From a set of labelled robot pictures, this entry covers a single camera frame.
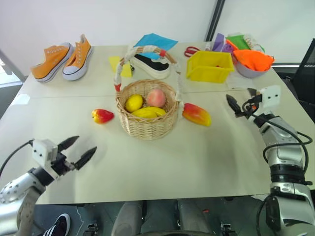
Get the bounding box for orange canvas sneaker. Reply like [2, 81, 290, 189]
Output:
[30, 42, 74, 83]
[62, 34, 94, 82]

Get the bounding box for small red-yellow mango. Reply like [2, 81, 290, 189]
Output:
[91, 108, 115, 125]

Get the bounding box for green cloth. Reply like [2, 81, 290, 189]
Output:
[226, 34, 250, 51]

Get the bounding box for orange cloth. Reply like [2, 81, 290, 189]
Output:
[232, 49, 276, 72]

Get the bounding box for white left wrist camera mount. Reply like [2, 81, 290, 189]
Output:
[31, 139, 60, 180]

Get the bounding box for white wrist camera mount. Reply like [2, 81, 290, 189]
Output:
[31, 139, 60, 180]
[260, 85, 282, 109]

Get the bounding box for yellow lemon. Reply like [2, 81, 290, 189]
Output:
[126, 94, 144, 113]

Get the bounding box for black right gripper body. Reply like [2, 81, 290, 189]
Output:
[240, 94, 263, 117]

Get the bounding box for wicker basket with wrapped handle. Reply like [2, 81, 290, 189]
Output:
[113, 45, 185, 141]

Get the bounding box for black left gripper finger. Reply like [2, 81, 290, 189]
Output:
[74, 146, 98, 171]
[58, 135, 80, 151]

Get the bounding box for black and white shoe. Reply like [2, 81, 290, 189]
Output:
[131, 52, 171, 80]

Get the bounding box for blue paper sheet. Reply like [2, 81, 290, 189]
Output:
[133, 34, 179, 53]

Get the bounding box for yellow plastic bin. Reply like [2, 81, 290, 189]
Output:
[186, 50, 235, 83]

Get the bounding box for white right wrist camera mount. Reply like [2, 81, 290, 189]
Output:
[260, 85, 282, 109]

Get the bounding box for red handled scissors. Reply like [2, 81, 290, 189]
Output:
[184, 46, 202, 58]

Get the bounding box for dark vertical window post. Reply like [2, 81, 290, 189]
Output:
[203, 0, 226, 43]

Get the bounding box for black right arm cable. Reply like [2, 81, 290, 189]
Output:
[242, 99, 314, 236]

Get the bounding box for red and yellow mango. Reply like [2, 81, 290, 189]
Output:
[182, 103, 212, 127]

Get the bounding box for pink peach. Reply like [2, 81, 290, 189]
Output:
[147, 89, 166, 108]

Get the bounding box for yellow paper sheet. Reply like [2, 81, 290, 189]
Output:
[109, 56, 133, 78]

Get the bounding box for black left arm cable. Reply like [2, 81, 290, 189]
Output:
[0, 139, 35, 176]

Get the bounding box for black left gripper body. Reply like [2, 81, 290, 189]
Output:
[50, 146, 76, 177]

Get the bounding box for black sneaker with white stripes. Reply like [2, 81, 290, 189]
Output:
[42, 213, 71, 236]

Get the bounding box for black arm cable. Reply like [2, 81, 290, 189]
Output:
[242, 99, 314, 236]
[0, 139, 35, 176]

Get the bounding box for black office chair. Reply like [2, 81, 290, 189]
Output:
[280, 37, 315, 105]

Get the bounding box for grey rounded robot leg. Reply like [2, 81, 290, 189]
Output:
[111, 201, 144, 236]
[176, 198, 215, 236]

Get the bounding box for beige woven item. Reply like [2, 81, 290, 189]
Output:
[243, 32, 266, 53]

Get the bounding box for grey bowl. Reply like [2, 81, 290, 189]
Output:
[233, 54, 272, 79]

